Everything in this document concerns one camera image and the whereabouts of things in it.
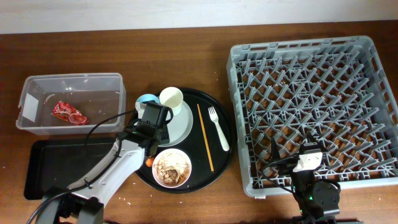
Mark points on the wooden chopstick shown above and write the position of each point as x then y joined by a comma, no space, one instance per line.
205,139

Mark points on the grey dishwasher rack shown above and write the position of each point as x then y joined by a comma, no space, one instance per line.
334,88

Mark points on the light blue cup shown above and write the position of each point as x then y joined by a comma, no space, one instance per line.
144,98

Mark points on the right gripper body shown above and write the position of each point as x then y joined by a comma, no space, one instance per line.
311,170

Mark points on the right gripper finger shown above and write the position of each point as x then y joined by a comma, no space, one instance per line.
274,150
311,139

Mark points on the white tissue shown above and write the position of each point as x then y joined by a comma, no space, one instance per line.
139,109

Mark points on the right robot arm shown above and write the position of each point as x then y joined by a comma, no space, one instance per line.
317,198

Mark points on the white plastic fork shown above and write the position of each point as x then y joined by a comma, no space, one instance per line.
214,118

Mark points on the clear plastic waste bin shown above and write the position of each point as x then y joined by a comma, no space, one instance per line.
97,96

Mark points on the red snack wrapper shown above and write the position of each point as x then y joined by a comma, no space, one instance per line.
69,113

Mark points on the round black tray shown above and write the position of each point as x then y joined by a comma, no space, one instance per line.
194,146

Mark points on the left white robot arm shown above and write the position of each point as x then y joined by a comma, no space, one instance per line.
87,197

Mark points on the cream white cup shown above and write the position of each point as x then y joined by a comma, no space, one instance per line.
172,97

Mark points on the grey round plate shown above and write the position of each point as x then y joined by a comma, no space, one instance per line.
180,126

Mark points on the black rectangular tray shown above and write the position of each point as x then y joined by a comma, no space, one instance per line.
60,162

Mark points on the orange carrot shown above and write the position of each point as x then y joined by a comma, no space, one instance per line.
149,162

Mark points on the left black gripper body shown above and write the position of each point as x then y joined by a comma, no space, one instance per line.
163,135

